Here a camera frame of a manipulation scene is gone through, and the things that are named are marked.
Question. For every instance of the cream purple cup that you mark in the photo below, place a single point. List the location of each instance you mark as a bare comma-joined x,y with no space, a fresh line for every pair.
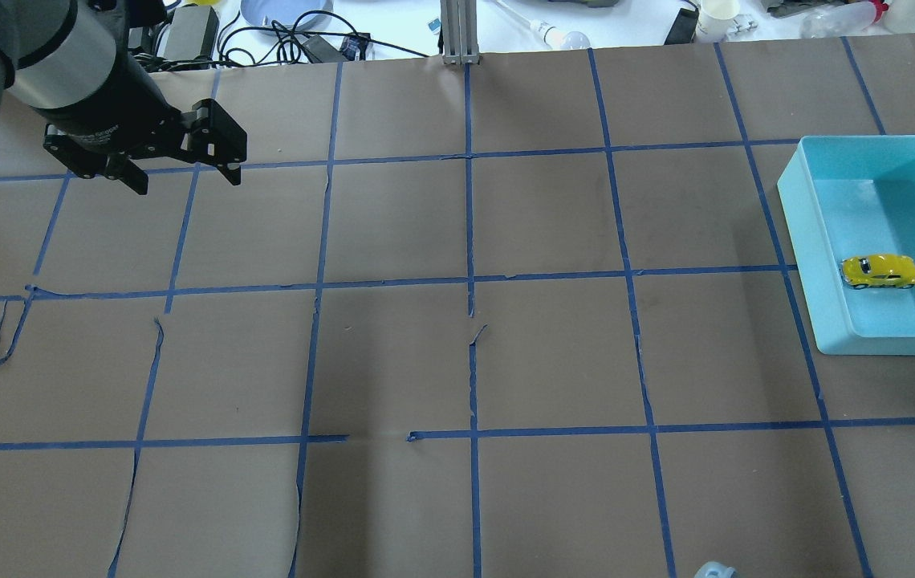
715,17

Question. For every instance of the yellow beetle toy car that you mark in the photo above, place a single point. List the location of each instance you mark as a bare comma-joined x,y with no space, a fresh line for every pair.
878,271

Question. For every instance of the white light bulb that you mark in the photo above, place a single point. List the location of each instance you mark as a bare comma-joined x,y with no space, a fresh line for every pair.
560,39

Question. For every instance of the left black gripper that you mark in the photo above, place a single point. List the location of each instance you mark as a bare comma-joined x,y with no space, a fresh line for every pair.
122,103

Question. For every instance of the aluminium frame post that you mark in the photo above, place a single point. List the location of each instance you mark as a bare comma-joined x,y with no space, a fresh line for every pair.
459,32

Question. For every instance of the light blue plastic bin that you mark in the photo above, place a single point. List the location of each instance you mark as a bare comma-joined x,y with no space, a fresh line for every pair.
846,197

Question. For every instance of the black power brick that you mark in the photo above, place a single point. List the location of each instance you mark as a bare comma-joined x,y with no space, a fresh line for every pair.
190,36

